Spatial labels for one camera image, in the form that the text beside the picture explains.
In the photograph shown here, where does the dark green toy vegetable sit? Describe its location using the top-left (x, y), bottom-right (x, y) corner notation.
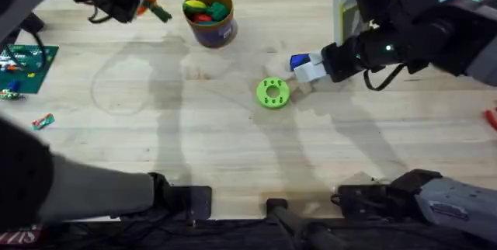
top-left (149, 2), bottom-right (173, 24)

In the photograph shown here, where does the green disc with holes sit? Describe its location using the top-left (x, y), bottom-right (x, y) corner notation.
top-left (255, 76), bottom-right (291, 110)

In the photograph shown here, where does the tub with toy vegetables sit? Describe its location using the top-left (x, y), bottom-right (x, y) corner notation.
top-left (182, 0), bottom-right (239, 50)

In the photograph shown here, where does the green board with toy blocks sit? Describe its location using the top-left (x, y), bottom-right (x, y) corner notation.
top-left (0, 43), bottom-right (61, 101)

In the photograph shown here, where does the black pole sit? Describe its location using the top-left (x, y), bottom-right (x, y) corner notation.
top-left (265, 198), bottom-right (347, 250)

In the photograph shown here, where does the small red and green block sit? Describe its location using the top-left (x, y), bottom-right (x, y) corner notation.
top-left (31, 113), bottom-right (56, 132)

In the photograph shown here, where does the red label strip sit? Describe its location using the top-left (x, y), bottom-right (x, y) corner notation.
top-left (0, 225), bottom-right (43, 246)

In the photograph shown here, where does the black cable loop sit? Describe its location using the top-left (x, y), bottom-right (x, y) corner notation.
top-left (87, 4), bottom-right (114, 25)
top-left (362, 62), bottom-right (407, 92)

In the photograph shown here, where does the red tool handle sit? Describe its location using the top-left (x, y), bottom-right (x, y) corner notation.
top-left (482, 107), bottom-right (497, 131)

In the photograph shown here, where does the black rail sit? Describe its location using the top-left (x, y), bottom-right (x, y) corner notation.
top-left (0, 217), bottom-right (497, 250)

